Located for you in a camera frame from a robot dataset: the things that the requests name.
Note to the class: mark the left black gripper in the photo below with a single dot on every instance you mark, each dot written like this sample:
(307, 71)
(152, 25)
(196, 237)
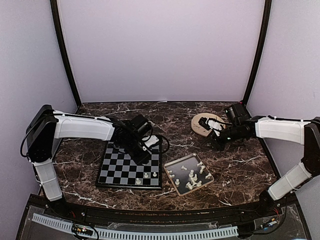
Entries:
(144, 159)

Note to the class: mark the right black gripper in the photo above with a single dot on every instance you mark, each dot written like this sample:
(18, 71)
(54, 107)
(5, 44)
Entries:
(216, 143)

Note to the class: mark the black grey chessboard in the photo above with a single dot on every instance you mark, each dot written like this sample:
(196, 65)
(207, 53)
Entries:
(118, 170)

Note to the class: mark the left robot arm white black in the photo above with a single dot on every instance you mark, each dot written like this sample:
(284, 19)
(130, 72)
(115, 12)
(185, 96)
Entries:
(135, 136)

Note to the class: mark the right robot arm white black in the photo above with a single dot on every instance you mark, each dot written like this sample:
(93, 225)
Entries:
(294, 144)

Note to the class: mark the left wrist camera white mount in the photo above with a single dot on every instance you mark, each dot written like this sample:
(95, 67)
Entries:
(149, 142)

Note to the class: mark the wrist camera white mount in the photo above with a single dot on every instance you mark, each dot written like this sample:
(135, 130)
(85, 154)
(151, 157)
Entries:
(149, 142)
(210, 124)

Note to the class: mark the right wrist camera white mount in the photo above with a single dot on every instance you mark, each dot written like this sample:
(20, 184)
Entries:
(210, 124)

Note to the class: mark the black front rail base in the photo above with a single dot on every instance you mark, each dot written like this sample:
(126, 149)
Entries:
(283, 222)

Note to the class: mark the grey slotted cable duct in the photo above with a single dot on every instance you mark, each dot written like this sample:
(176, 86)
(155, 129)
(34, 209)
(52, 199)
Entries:
(95, 233)

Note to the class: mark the right black frame post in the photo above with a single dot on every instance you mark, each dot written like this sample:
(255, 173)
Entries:
(259, 50)

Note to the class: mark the black frame post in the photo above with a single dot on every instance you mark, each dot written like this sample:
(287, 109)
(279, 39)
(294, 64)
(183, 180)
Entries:
(63, 51)
(259, 50)

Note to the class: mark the left black frame post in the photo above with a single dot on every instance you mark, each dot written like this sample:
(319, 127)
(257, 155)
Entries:
(63, 51)

